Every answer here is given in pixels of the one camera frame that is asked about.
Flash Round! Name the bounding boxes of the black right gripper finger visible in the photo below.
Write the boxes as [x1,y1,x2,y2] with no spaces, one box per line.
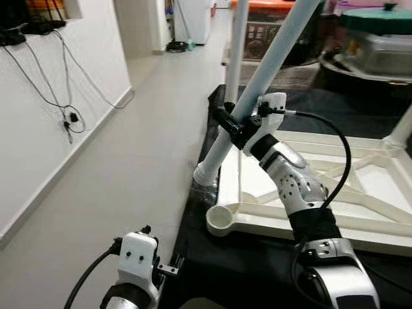
[212,106,242,133]

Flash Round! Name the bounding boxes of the white plastic table leg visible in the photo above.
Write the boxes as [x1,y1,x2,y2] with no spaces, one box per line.
[193,0,323,187]
[383,106,412,152]
[227,0,250,107]

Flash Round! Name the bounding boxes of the beige patterned bench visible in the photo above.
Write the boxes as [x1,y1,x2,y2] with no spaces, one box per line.
[222,58,323,88]

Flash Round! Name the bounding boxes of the orange lid storage box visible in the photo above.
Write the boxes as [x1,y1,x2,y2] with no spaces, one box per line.
[245,0,294,62]

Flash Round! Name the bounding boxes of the floor mop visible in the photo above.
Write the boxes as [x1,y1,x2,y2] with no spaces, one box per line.
[164,0,194,52]

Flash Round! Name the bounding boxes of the black bag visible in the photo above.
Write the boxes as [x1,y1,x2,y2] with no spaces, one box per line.
[283,6,326,65]

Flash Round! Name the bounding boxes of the black plastic table cover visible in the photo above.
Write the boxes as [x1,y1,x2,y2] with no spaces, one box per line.
[158,84,412,309]

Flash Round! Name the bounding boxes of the white plastic table top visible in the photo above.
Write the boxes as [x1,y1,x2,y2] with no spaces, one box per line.
[206,129,412,257]

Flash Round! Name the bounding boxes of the clear plastic storage container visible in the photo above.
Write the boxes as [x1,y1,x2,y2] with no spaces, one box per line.
[335,32,412,81]

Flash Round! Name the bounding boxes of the green round lid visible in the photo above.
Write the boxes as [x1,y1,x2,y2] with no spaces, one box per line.
[340,3,412,36]

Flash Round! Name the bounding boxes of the black wifi router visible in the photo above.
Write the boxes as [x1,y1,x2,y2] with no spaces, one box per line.
[0,19,65,47]

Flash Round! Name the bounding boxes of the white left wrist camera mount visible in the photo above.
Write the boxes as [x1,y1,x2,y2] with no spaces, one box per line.
[119,232,160,290]

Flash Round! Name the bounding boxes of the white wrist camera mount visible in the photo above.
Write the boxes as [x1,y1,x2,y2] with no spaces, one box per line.
[243,92,287,155]
[119,232,160,290]

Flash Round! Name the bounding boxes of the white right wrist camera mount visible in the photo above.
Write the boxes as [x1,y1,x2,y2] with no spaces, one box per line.
[243,92,287,155]

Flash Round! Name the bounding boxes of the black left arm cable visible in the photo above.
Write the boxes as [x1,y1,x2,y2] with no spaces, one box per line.
[64,239,123,309]

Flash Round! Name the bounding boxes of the black wall cable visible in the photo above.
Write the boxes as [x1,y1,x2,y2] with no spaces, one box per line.
[0,29,123,142]

